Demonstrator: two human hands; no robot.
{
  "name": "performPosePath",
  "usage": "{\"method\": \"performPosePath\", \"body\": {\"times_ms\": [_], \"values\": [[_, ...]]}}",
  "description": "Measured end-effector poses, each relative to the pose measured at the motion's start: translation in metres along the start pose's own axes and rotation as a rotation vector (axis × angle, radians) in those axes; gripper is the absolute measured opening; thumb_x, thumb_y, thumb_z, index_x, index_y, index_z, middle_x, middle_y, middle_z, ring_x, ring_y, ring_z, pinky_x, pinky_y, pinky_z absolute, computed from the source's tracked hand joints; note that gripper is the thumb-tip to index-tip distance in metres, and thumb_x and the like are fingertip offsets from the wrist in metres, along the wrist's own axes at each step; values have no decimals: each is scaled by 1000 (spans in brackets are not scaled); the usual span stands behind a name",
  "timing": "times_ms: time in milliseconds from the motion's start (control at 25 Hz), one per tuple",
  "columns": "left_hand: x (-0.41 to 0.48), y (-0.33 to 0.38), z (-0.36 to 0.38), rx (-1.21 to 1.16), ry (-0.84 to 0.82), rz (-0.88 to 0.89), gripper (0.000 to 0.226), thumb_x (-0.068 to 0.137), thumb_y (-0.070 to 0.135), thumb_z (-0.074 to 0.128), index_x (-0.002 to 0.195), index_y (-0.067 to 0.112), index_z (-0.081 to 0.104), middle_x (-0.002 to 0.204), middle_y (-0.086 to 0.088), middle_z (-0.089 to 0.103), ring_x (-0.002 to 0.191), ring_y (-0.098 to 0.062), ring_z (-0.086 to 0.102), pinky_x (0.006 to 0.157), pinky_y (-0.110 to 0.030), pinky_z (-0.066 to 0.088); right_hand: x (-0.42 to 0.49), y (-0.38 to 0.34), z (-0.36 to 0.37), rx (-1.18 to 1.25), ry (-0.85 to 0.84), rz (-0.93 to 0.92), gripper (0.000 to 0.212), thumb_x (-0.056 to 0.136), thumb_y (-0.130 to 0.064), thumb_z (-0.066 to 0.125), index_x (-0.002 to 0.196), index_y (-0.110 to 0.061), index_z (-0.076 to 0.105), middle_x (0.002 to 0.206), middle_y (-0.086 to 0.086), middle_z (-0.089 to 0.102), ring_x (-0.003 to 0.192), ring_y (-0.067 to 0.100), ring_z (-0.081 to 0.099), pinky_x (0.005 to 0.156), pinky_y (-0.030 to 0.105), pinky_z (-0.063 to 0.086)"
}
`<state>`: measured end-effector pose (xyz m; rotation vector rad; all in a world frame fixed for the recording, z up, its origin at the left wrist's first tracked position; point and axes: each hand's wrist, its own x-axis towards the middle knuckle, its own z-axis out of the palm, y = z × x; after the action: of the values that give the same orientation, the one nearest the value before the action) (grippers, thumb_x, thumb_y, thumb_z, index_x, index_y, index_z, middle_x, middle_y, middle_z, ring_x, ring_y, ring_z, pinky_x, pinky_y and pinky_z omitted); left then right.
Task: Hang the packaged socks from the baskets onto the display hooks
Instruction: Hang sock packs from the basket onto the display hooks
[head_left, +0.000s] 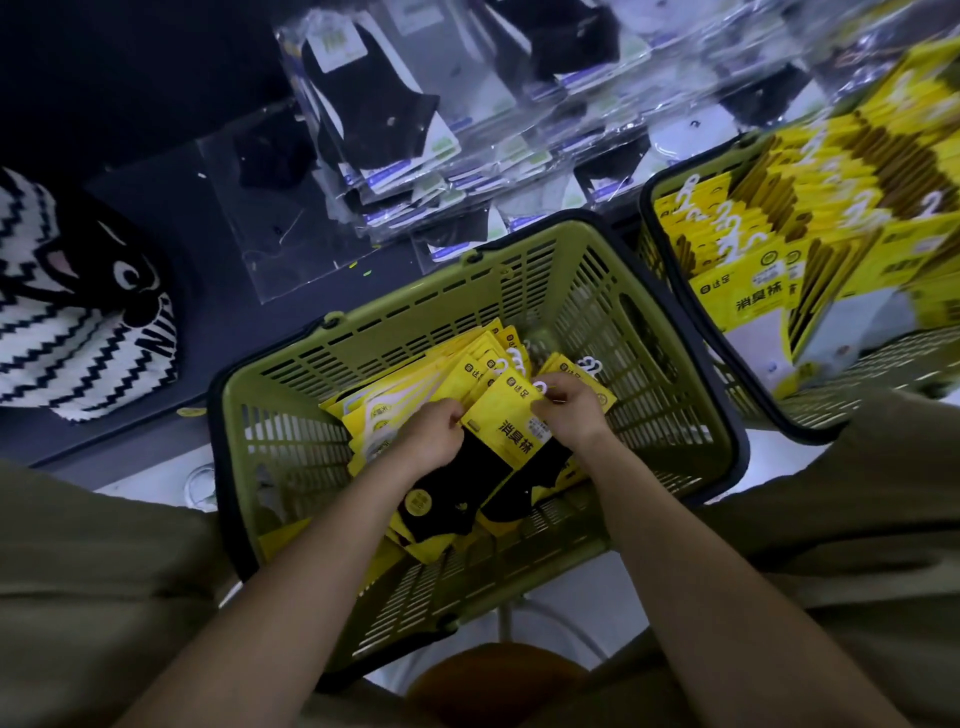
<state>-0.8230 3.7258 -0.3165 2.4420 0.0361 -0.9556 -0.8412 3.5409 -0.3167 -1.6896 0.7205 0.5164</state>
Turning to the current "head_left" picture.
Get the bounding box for row of clear bagged socks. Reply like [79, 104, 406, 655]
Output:
[273, 0, 960, 260]

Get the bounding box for green shopping basket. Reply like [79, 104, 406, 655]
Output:
[206, 209, 751, 691]

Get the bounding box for stack of upright yellow packets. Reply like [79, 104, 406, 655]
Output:
[652, 37, 960, 399]

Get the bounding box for person's left hand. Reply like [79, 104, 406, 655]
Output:
[393, 397, 466, 489]

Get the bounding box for olive trousers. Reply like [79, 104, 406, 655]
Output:
[0, 389, 960, 728]

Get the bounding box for person's right hand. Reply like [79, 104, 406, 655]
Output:
[528, 372, 616, 455]

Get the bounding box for black white zigzag tote bag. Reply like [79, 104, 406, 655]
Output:
[0, 166, 181, 423]

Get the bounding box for person's left forearm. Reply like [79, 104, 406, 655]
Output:
[116, 464, 444, 728]

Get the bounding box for pile of yellow sock packets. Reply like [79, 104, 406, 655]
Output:
[258, 318, 620, 594]

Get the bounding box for person's right forearm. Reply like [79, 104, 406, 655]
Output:
[581, 434, 913, 728]

